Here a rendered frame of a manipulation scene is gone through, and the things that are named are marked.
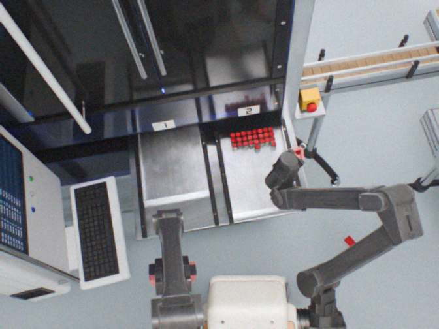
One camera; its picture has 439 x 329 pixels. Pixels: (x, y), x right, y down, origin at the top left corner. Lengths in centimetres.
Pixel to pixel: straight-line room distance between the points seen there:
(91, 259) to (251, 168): 73
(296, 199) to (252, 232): 137
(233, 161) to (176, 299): 94
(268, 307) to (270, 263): 144
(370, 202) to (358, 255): 17
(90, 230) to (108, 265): 17
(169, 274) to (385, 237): 50
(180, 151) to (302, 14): 79
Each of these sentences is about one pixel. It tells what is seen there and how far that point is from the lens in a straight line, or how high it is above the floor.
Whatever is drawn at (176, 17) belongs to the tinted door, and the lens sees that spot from 132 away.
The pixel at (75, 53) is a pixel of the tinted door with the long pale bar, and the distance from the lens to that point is 142.
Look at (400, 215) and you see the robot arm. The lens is 107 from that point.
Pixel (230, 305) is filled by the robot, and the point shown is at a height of 139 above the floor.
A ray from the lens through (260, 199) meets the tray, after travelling 178.
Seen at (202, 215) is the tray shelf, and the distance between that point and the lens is 178.
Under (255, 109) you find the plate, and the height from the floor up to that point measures 102.
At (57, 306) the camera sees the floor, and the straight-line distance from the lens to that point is 281.
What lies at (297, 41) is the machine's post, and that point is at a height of 140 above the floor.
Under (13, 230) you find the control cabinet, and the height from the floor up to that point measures 127.
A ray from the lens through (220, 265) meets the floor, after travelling 262.
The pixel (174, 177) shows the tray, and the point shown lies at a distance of 184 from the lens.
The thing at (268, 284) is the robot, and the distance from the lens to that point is 125.
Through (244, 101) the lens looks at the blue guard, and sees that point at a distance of 172.
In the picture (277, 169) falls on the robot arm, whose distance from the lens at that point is 134.
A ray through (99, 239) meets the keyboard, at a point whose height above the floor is 83.
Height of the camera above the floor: 257
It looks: 67 degrees down
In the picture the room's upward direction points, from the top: 10 degrees counter-clockwise
